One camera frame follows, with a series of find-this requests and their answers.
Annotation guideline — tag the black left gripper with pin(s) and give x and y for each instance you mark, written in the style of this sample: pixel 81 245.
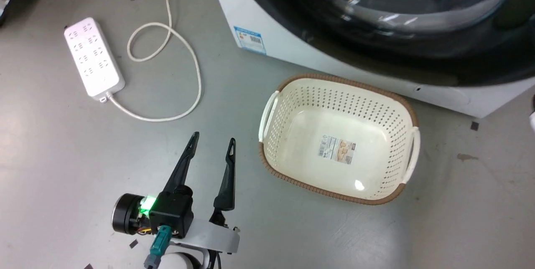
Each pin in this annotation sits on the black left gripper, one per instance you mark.
pixel 171 212

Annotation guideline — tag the white washing machine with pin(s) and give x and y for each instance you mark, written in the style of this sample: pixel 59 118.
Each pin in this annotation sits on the white washing machine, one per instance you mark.
pixel 267 14

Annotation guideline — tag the printed product label sticker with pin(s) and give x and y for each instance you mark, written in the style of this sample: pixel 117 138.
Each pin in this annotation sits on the printed product label sticker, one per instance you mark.
pixel 337 149

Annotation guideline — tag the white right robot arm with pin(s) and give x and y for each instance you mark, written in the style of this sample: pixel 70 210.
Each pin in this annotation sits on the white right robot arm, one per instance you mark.
pixel 533 120

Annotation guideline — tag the dark round glass washer door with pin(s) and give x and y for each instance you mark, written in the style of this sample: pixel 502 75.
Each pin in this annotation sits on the dark round glass washer door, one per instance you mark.
pixel 418 49

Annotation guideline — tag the blue energy label sticker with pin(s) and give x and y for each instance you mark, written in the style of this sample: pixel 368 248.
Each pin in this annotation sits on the blue energy label sticker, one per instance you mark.
pixel 250 40

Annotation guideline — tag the cream laundry basket brown rim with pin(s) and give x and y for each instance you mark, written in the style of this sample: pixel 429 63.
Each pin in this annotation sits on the cream laundry basket brown rim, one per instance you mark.
pixel 292 106

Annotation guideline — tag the white power strip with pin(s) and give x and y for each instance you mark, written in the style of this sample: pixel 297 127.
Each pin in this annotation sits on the white power strip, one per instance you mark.
pixel 92 58

